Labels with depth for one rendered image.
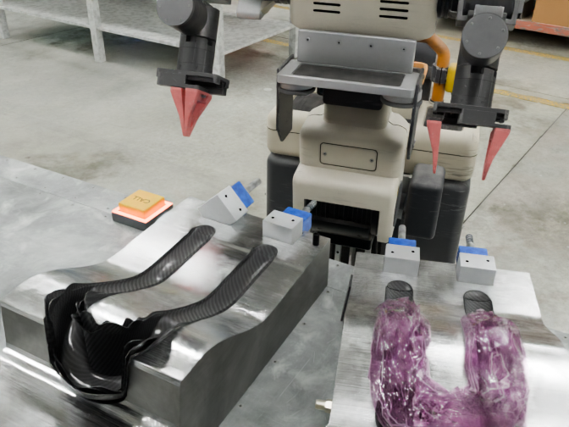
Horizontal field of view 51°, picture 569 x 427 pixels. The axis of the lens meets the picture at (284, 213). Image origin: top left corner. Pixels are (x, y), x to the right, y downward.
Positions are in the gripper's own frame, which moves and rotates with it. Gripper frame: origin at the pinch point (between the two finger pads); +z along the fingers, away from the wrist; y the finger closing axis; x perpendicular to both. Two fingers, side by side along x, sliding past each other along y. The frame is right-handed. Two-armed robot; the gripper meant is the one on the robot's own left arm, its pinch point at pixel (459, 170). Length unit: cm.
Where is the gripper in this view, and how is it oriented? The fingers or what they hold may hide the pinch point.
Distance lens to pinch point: 91.2
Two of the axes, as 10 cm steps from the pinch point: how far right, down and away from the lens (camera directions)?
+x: 2.4, -0.6, 9.7
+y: 9.6, 1.6, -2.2
